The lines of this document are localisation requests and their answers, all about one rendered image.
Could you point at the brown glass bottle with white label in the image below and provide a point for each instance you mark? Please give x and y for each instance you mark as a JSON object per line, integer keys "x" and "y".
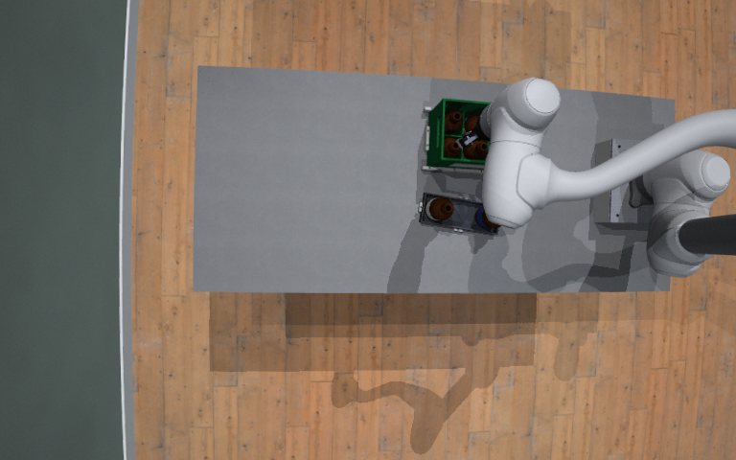
{"x": 451, "y": 149}

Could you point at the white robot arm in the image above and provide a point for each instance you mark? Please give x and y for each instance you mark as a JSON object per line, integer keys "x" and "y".
{"x": 518, "y": 180}

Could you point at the green bottle crate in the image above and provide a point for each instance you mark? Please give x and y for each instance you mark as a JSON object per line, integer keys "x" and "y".
{"x": 436, "y": 117}

